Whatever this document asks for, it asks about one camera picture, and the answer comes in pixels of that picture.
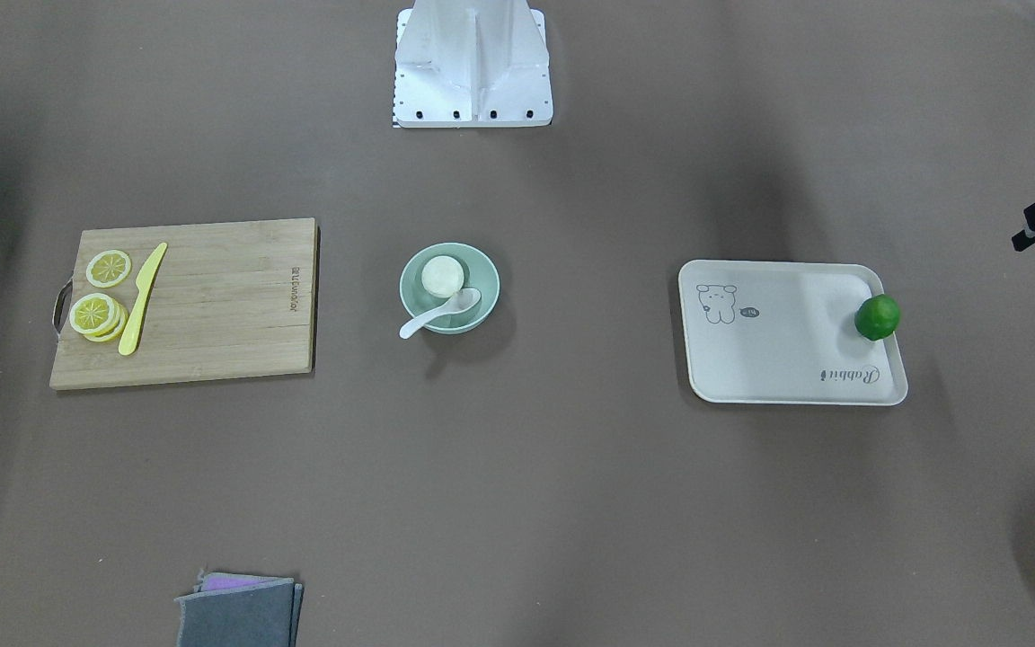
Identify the white steamed bun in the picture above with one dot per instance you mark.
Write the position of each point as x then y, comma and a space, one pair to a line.
442, 276

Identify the mint green bowl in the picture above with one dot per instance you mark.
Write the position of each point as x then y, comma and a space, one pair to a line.
479, 273

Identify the green lime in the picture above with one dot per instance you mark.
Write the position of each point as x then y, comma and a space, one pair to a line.
878, 317

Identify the cream rabbit tray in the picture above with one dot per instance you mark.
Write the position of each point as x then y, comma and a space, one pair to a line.
778, 332

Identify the bamboo cutting board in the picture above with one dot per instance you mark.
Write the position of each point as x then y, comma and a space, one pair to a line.
229, 300

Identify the grey folded cloth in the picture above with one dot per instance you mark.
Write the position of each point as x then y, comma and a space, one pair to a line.
232, 609

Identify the yellow plastic knife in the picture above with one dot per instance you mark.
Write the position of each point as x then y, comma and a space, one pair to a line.
145, 282

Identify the lower lemon slice stack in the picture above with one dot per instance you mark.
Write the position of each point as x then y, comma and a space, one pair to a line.
99, 318

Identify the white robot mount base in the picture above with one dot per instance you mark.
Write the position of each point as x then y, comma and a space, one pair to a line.
471, 64

